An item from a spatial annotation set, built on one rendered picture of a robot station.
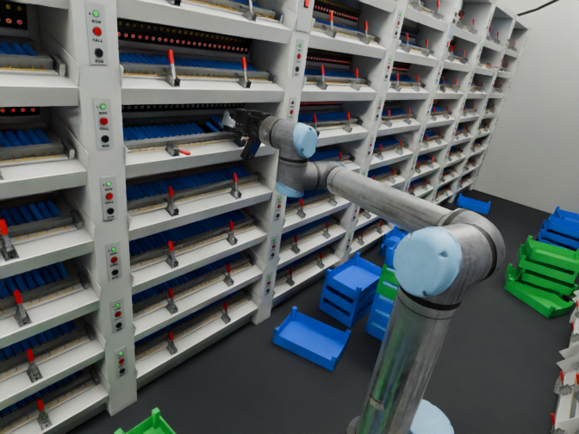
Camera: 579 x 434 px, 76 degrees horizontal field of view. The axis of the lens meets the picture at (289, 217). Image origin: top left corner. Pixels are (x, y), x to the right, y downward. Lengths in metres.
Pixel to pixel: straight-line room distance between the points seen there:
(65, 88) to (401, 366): 0.91
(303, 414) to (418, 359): 0.83
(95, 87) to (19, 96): 0.15
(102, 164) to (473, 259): 0.86
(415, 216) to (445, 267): 0.26
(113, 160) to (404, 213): 0.74
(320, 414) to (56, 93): 1.32
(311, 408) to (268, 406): 0.16
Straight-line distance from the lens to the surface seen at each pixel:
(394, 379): 0.84
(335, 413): 1.59
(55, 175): 1.02
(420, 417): 1.17
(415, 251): 0.69
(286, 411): 1.56
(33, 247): 1.10
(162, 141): 1.17
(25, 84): 0.97
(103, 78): 1.01
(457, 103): 3.31
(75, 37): 0.98
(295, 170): 1.10
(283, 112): 1.42
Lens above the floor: 1.22
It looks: 24 degrees down
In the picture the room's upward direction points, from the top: 8 degrees clockwise
